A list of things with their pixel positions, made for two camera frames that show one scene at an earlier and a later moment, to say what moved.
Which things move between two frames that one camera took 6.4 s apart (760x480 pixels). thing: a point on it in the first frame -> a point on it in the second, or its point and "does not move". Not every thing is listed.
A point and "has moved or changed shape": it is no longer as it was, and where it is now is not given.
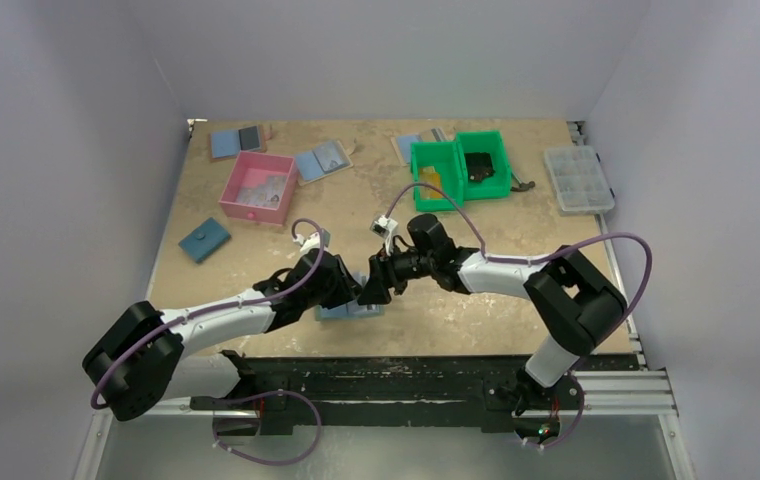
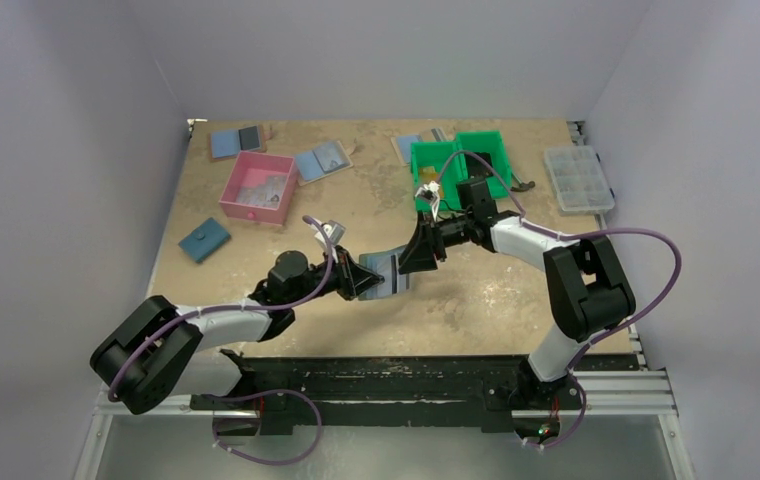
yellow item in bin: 431,177 does not move
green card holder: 348,311 has moved or changed shape
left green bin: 447,160 does not move
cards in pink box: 267,195 does not move
